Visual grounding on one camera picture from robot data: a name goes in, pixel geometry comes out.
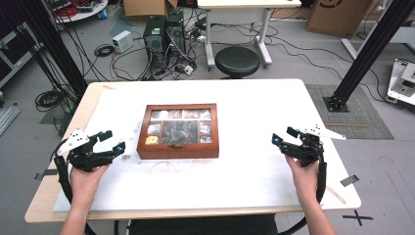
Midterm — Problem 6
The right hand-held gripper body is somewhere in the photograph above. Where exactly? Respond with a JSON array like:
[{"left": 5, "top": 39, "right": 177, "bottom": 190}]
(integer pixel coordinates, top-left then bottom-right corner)
[{"left": 282, "top": 123, "right": 347, "bottom": 168}]

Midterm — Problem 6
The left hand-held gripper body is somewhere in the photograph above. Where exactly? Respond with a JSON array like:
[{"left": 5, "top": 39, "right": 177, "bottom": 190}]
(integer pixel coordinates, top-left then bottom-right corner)
[{"left": 57, "top": 128, "right": 115, "bottom": 173}]

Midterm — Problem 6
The wooden box with glass lid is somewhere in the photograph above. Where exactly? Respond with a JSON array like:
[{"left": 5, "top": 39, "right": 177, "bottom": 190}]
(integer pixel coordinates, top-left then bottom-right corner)
[{"left": 136, "top": 103, "right": 220, "bottom": 161}]

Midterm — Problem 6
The person's left hand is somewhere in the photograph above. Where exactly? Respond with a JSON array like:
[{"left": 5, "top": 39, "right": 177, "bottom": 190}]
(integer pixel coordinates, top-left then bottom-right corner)
[{"left": 69, "top": 164, "right": 111, "bottom": 211}]

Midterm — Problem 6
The person's right hand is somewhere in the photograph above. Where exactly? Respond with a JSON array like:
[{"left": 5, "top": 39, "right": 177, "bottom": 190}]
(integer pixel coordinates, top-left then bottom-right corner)
[{"left": 284, "top": 155, "right": 323, "bottom": 211}]

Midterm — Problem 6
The black tape strip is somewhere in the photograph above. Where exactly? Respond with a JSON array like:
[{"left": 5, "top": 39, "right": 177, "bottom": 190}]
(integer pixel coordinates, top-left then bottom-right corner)
[
  {"left": 340, "top": 174, "right": 360, "bottom": 188},
  {"left": 33, "top": 168, "right": 59, "bottom": 181}
]

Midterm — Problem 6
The white table mat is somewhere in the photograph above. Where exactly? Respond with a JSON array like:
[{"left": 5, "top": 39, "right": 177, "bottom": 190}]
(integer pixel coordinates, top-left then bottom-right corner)
[{"left": 53, "top": 79, "right": 328, "bottom": 213}]

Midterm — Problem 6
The thin wooden stick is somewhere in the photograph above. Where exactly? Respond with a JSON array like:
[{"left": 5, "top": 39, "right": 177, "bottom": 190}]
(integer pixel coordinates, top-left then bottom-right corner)
[{"left": 326, "top": 185, "right": 347, "bottom": 206}]

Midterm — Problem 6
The grey floor mat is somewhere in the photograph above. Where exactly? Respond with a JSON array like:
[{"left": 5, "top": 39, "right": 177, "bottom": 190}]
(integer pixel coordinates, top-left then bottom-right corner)
[{"left": 305, "top": 83, "right": 395, "bottom": 141}]

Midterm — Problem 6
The black round stool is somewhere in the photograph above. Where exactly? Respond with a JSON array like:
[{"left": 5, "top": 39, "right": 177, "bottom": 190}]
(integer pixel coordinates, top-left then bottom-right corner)
[{"left": 214, "top": 46, "right": 261, "bottom": 79}]

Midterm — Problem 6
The small white box device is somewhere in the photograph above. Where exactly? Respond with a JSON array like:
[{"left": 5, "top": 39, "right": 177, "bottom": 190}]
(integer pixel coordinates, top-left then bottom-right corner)
[{"left": 112, "top": 29, "right": 135, "bottom": 54}]

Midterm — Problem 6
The black computer tower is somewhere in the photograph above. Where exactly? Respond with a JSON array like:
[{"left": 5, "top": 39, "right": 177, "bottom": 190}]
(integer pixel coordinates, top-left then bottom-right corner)
[
  {"left": 165, "top": 9, "right": 187, "bottom": 57},
  {"left": 142, "top": 14, "right": 167, "bottom": 70}
]

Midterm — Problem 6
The black chair seat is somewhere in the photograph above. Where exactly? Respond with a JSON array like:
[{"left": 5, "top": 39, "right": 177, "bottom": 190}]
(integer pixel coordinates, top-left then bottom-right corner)
[{"left": 128, "top": 213, "right": 279, "bottom": 235}]

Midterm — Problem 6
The white device with panels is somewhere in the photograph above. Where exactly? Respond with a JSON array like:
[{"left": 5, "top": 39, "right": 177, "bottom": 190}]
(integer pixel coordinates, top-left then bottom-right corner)
[{"left": 386, "top": 58, "right": 415, "bottom": 107}]

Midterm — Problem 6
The grey shelf unit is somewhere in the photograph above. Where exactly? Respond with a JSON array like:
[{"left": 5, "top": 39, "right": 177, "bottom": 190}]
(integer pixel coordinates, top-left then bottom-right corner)
[{"left": 0, "top": 23, "right": 43, "bottom": 89}]

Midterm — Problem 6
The large cardboard box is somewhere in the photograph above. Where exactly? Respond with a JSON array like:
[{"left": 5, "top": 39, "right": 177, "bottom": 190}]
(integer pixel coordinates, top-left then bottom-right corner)
[{"left": 306, "top": 0, "right": 375, "bottom": 39}]

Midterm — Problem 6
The round white table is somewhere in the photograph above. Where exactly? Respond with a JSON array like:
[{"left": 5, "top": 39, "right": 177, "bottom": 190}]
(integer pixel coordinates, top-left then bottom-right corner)
[{"left": 48, "top": 0, "right": 110, "bottom": 24}]

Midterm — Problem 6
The small cardboard box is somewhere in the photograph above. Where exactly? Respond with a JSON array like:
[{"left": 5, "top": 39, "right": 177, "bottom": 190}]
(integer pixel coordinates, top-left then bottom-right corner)
[{"left": 122, "top": 0, "right": 179, "bottom": 18}]

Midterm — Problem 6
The white desk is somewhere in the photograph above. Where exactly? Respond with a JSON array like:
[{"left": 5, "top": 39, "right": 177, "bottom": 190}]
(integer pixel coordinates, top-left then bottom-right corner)
[{"left": 197, "top": 0, "right": 302, "bottom": 71}]

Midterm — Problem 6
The black sleeved left gripper cable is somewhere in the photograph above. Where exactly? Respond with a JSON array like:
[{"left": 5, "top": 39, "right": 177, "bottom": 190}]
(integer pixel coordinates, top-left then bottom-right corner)
[{"left": 53, "top": 143, "right": 99, "bottom": 235}]

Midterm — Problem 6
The black sleeved gripper cable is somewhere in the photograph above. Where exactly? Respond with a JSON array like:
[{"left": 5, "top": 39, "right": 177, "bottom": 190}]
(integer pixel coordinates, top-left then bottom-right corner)
[
  {"left": 53, "top": 143, "right": 99, "bottom": 235},
  {"left": 277, "top": 160, "right": 328, "bottom": 235}
]

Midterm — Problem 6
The black sleeved right gripper cable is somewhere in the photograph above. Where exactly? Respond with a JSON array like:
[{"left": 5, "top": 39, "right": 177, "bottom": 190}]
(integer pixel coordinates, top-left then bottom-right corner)
[{"left": 277, "top": 160, "right": 328, "bottom": 235}]

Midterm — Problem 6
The coiled black cable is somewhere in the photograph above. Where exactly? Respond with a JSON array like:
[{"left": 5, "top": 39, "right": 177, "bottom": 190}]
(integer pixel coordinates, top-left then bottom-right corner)
[
  {"left": 34, "top": 89, "right": 67, "bottom": 113},
  {"left": 93, "top": 43, "right": 115, "bottom": 59}
]

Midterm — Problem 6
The black metal frame post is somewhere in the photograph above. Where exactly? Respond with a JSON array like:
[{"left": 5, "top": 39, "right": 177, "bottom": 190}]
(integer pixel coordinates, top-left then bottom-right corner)
[
  {"left": 322, "top": 0, "right": 415, "bottom": 114},
  {"left": 13, "top": 0, "right": 89, "bottom": 99}
]

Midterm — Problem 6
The red cable coil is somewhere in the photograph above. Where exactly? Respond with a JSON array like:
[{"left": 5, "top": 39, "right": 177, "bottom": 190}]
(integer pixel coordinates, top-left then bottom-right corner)
[{"left": 54, "top": 4, "right": 79, "bottom": 20}]

